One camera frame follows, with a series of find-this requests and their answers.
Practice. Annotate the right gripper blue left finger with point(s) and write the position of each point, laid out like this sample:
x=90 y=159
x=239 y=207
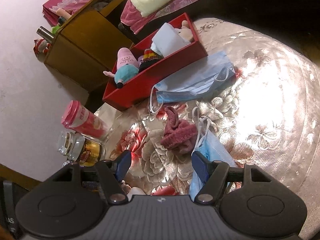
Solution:
x=110 y=174

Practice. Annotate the blue surgical face mask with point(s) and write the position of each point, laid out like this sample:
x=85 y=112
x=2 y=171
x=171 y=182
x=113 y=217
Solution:
x=196 y=80

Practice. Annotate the cream plush animal toy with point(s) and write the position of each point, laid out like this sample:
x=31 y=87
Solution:
x=185 y=31

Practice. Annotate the glass jar gold label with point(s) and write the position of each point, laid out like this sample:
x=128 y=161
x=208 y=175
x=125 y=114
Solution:
x=80 y=149

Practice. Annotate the floral round table cover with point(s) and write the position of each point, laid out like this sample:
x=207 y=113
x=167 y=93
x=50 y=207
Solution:
x=268 y=115

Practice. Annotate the wooden bedside cabinet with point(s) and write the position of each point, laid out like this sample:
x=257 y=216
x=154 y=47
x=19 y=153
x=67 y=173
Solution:
x=87 y=44

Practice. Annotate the pink folded fabric bag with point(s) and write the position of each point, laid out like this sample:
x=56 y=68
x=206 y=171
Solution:
x=70 y=6

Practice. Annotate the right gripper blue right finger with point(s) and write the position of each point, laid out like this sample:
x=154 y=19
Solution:
x=213 y=175

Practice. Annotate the stainless steel thermos bottle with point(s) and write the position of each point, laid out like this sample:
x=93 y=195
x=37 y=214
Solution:
x=46 y=34

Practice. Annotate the dark pink knitted sock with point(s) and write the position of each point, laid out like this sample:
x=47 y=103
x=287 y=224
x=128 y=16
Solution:
x=179 y=134

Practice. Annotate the red santa figurine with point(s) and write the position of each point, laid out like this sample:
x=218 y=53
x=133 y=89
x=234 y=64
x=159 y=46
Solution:
x=41 y=47

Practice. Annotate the white rectangular sponge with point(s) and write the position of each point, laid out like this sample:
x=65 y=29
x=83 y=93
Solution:
x=167 y=41

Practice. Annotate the red rectangular storage box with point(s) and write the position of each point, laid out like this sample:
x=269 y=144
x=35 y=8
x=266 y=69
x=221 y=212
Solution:
x=138 y=88

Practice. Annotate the pink pig plush toy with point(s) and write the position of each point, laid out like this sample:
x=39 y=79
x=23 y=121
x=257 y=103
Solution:
x=127 y=67

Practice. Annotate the colourful striped knitted sock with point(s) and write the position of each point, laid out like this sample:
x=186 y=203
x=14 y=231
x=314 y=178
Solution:
x=148 y=59

